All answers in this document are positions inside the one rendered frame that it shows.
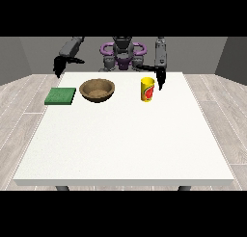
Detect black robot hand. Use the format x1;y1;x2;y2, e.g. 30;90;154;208
138;64;168;92
52;55;86;79

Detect yellow cup with melon print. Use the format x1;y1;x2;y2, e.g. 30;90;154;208
140;76;156;103

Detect green square pad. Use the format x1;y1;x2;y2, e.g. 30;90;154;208
43;87;77;106

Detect brown wooden bowl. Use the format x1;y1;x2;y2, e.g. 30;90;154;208
78;78;116;103

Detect grey robot trunk purple rings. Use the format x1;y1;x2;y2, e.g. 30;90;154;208
98;36;149;73

